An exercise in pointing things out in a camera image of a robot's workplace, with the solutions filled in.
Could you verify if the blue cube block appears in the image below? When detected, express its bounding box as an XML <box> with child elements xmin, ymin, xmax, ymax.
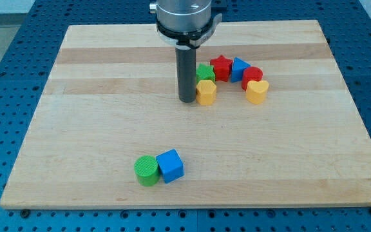
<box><xmin>156</xmin><ymin>149</ymin><xmax>184</xmax><ymax>184</ymax></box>

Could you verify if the light wooden board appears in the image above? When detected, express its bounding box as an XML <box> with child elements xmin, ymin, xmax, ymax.
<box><xmin>0</xmin><ymin>20</ymin><xmax>371</xmax><ymax>209</ymax></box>

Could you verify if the yellow heart block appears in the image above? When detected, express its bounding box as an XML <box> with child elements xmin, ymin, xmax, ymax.
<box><xmin>245</xmin><ymin>81</ymin><xmax>269</xmax><ymax>104</ymax></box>

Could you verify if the blue triangle block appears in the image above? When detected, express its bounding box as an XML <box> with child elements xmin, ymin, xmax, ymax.
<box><xmin>231</xmin><ymin>57</ymin><xmax>251</xmax><ymax>82</ymax></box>

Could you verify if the red star block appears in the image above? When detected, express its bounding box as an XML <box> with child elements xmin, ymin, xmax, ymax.
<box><xmin>210</xmin><ymin>55</ymin><xmax>233</xmax><ymax>82</ymax></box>

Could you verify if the green star block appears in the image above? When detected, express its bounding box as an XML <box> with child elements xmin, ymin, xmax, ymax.
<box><xmin>196</xmin><ymin>64</ymin><xmax>216</xmax><ymax>83</ymax></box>

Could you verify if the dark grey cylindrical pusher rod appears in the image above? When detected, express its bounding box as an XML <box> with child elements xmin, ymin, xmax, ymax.
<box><xmin>175</xmin><ymin>48</ymin><xmax>196</xmax><ymax>103</ymax></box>

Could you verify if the red cylinder block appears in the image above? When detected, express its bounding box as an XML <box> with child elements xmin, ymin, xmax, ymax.
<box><xmin>242</xmin><ymin>66</ymin><xmax>263</xmax><ymax>90</ymax></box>

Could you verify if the yellow hexagon block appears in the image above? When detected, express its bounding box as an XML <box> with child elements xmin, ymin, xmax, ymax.
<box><xmin>196</xmin><ymin>80</ymin><xmax>217</xmax><ymax>106</ymax></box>

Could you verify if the green cylinder block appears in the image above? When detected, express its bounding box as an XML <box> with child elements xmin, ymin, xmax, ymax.
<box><xmin>134</xmin><ymin>155</ymin><xmax>160</xmax><ymax>187</ymax></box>

